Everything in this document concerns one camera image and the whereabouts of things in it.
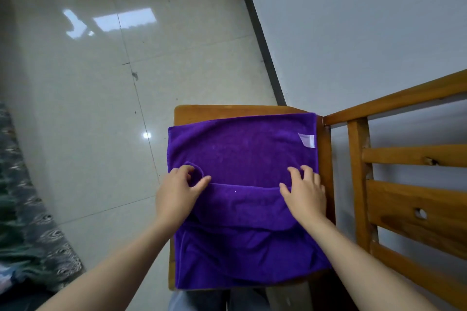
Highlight wooden chair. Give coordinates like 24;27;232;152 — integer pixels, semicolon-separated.
167;68;467;311

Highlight person's right forearm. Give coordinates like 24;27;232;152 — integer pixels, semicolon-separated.
306;218;438;311

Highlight person's blue jeans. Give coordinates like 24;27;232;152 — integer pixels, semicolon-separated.
167;287;270;311

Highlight person's right hand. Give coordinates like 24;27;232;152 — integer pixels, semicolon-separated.
279;165;327;227

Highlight bed with blue floral sheet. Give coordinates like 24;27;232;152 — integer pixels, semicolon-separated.
0;103;87;300

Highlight purple cloth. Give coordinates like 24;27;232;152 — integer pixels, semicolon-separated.
166;113;333;290

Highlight person's left forearm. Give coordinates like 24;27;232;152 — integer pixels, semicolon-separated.
36;219;176;311

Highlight person's left hand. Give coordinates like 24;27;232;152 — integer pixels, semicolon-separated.
155;165;212;231

